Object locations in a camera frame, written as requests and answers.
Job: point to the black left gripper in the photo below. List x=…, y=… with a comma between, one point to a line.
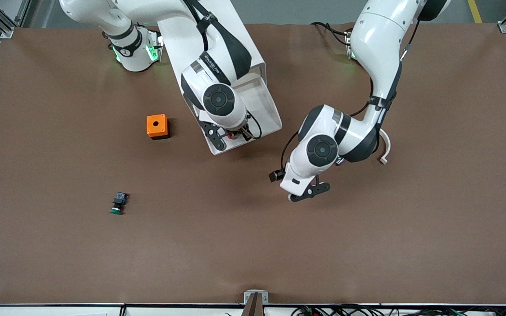
x=276, y=176

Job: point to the white plastic drawer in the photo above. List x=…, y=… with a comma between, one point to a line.
x=264, y=105

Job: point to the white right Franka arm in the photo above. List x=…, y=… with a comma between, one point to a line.
x=220, y=100

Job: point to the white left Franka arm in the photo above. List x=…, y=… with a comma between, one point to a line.
x=380, y=48

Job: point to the white drawer cabinet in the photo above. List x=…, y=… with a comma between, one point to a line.
x=258, y=60

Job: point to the green mushroom push button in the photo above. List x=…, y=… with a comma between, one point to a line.
x=119, y=199

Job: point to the brown table mat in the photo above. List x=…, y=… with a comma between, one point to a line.
x=253, y=228

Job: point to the orange box with hole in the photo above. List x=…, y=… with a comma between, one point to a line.
x=156, y=125

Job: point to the black right camera mount bracket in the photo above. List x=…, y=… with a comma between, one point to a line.
x=213, y=134

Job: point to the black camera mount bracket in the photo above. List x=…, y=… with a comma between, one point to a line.
x=213, y=134
x=314, y=191

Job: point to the black left camera mount bracket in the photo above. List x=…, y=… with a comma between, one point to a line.
x=314, y=191

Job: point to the white curved plastic bracket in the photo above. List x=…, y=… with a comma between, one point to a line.
x=387, y=149

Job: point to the grey metal mount bracket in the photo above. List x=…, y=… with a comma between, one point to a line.
x=256, y=303

